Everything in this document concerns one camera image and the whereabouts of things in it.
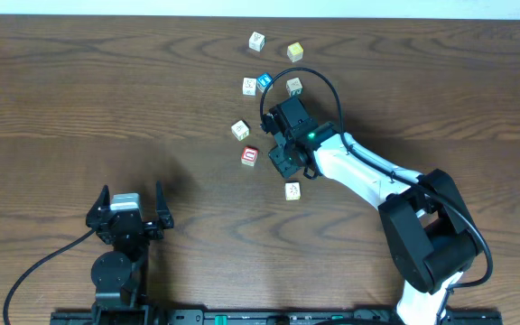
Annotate white block yellow side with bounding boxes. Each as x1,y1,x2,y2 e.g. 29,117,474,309
284,182,302,200

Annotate left black cable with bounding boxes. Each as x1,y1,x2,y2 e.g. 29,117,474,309
2,227,98,325

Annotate yellow top block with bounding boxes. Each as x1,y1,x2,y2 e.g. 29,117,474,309
286,42,304,62

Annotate white dragonfly block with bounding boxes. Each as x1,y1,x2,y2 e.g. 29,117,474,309
231,120,250,141

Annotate white block number four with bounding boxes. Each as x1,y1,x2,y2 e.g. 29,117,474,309
242,78,257,96

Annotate right black cable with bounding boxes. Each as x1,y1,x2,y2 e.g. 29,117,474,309
258,67,495,325

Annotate white block top left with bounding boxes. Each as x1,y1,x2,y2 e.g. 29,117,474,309
248,32,265,51

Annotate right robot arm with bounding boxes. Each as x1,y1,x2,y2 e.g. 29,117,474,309
262,111,492,324

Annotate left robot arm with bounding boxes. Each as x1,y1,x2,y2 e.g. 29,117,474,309
86,182,174,325

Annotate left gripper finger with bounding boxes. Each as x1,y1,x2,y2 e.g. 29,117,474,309
155,181,170,222
88,185,110,217

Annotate red U block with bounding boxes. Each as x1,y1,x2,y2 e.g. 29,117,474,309
241,146,259,167

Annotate black cable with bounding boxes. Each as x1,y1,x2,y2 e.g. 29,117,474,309
258,67,495,325
2,227,98,325

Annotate white block green side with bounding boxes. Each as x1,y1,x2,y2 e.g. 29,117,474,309
285,78,303,97

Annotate blue top block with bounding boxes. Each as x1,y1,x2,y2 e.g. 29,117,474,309
256,73,273,93

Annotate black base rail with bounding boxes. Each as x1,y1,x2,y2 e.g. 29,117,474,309
50,307,505,325

